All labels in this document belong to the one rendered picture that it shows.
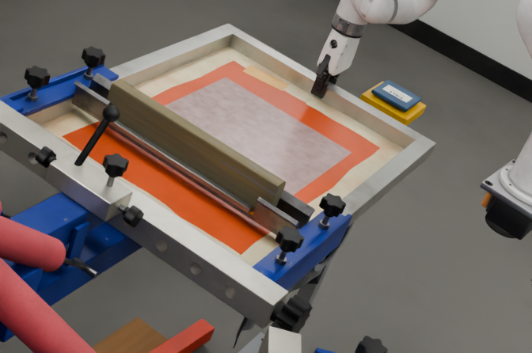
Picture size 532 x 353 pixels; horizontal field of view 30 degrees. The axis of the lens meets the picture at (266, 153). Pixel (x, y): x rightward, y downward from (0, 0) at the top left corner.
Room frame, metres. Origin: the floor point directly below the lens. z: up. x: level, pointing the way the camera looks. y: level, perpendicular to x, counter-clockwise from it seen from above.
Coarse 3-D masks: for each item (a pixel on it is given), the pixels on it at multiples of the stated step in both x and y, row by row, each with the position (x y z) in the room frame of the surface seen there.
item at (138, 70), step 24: (168, 48) 1.97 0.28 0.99; (192, 48) 2.01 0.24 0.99; (216, 48) 2.11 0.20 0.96; (240, 48) 2.16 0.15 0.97; (264, 48) 2.15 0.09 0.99; (120, 72) 1.78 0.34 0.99; (144, 72) 1.84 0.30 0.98; (288, 72) 2.11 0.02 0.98; (312, 72) 2.13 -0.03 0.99; (336, 96) 2.06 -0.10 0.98; (48, 120) 1.57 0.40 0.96; (360, 120) 2.04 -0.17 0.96; (384, 120) 2.02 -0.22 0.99; (408, 144) 1.99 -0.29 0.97; (432, 144) 2.00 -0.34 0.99; (384, 168) 1.81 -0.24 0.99; (408, 168) 1.87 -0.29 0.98; (360, 192) 1.68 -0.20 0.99; (384, 192) 1.76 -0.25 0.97
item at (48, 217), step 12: (60, 192) 1.25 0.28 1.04; (36, 204) 1.20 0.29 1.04; (48, 204) 1.21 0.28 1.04; (60, 204) 1.22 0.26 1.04; (72, 204) 1.24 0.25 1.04; (24, 216) 1.16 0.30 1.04; (36, 216) 1.18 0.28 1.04; (48, 216) 1.19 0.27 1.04; (60, 216) 1.20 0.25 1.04; (72, 216) 1.21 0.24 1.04; (84, 216) 1.22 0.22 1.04; (96, 216) 1.26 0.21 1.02; (36, 228) 1.15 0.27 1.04; (48, 228) 1.16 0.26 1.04; (60, 228) 1.17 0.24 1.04; (72, 228) 1.20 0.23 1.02; (60, 240) 1.18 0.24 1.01
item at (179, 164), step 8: (120, 128) 1.58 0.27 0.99; (128, 128) 1.58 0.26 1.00; (128, 136) 1.57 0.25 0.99; (136, 136) 1.57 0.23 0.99; (144, 144) 1.56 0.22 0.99; (152, 144) 1.56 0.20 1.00; (160, 152) 1.54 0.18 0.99; (168, 152) 1.55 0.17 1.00; (168, 160) 1.54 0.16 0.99; (176, 160) 1.54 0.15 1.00; (184, 168) 1.52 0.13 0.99; (192, 168) 1.53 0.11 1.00; (192, 176) 1.52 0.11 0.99; (200, 176) 1.52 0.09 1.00; (208, 184) 1.51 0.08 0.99; (216, 184) 1.51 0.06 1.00; (216, 192) 1.50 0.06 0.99; (224, 192) 1.49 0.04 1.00; (232, 200) 1.49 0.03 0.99; (240, 200) 1.49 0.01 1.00; (248, 208) 1.48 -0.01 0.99
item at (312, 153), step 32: (288, 128) 1.89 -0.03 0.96; (320, 128) 1.94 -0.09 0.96; (256, 160) 1.71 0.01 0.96; (288, 160) 1.76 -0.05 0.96; (320, 160) 1.81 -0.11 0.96; (352, 160) 1.86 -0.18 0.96; (160, 192) 1.48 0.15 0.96; (192, 192) 1.52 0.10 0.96; (320, 192) 1.68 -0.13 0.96; (224, 224) 1.46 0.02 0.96; (256, 224) 1.50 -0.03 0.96
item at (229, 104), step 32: (160, 96) 1.81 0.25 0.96; (192, 96) 1.87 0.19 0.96; (224, 96) 1.92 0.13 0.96; (256, 96) 1.98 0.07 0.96; (288, 96) 2.03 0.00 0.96; (96, 128) 1.60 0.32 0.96; (224, 128) 1.78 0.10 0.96; (256, 128) 1.83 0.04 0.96; (96, 160) 1.50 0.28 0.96; (128, 160) 1.54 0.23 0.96
